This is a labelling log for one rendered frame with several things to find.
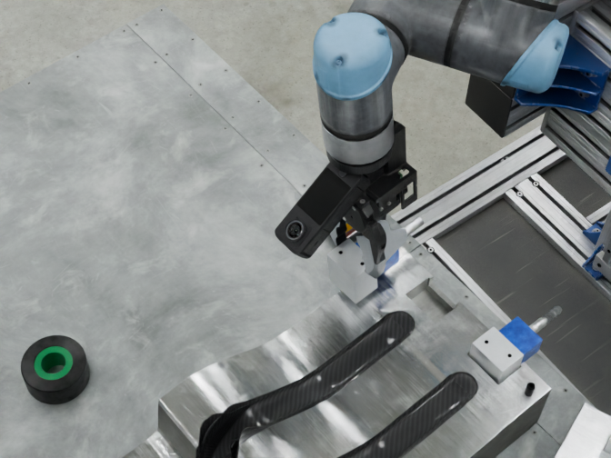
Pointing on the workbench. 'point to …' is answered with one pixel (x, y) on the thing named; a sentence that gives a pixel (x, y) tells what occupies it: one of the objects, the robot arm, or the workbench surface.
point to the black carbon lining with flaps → (418, 423)
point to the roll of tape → (40, 388)
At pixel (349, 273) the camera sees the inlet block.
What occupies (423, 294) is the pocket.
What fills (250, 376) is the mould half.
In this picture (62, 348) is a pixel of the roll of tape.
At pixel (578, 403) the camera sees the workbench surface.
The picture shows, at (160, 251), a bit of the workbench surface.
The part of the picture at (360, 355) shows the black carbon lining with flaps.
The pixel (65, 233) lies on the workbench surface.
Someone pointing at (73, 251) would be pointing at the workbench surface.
